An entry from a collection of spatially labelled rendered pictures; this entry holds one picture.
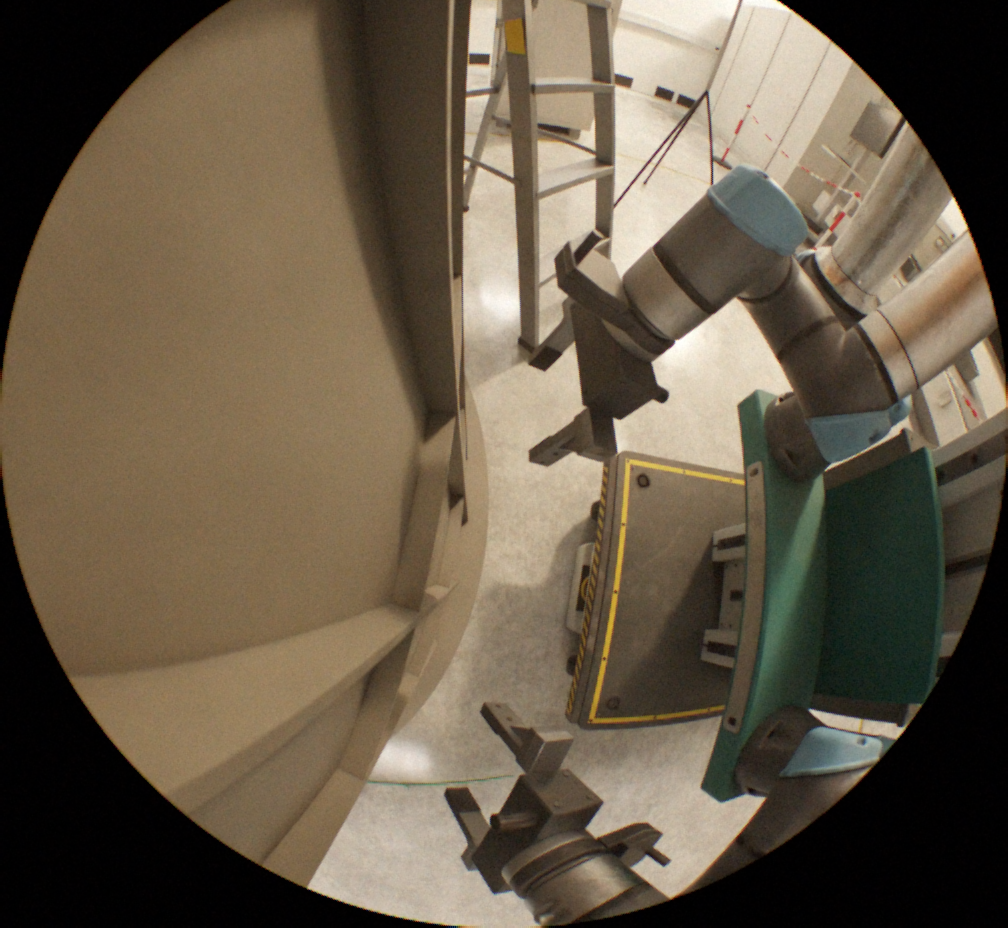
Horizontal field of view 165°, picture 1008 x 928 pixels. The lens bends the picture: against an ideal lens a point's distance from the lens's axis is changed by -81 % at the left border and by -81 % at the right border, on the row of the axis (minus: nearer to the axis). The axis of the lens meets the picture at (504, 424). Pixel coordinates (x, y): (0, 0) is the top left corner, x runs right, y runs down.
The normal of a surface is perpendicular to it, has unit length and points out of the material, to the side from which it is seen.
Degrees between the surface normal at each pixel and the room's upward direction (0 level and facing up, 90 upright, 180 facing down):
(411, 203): 90
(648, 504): 0
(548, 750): 25
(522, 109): 87
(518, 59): 87
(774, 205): 69
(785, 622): 0
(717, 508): 0
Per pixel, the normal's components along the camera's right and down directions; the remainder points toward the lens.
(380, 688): 0.08, -0.40
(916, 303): -0.89, -0.36
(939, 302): -0.89, -0.04
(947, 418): -0.99, -0.08
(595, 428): 0.48, -0.44
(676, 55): -0.05, 0.91
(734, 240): -0.54, 0.54
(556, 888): -0.51, -0.85
